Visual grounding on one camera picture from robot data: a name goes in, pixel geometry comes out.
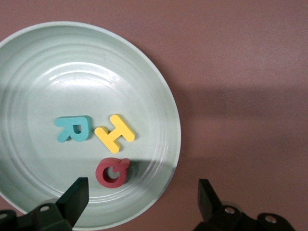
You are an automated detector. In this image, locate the brown table cover sheet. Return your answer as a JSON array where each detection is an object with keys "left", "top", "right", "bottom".
[{"left": 0, "top": 0, "right": 308, "bottom": 231}]

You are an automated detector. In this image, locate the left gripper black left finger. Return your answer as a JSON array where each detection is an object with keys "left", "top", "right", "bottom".
[{"left": 0, "top": 177, "right": 89, "bottom": 231}]

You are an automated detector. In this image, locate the cyan foam capital R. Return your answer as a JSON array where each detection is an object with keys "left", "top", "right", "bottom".
[{"left": 54, "top": 115, "right": 93, "bottom": 143}]

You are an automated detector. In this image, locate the red foam capital Q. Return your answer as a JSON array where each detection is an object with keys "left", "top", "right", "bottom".
[{"left": 95, "top": 157, "right": 130, "bottom": 188}]

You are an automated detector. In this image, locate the pale green round plate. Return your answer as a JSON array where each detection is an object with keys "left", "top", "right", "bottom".
[{"left": 0, "top": 21, "right": 181, "bottom": 229}]

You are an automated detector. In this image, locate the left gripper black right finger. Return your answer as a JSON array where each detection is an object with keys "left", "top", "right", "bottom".
[{"left": 193, "top": 179, "right": 296, "bottom": 231}]

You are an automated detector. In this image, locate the yellow foam capital H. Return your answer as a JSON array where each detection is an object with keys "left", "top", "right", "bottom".
[{"left": 94, "top": 114, "right": 136, "bottom": 154}]

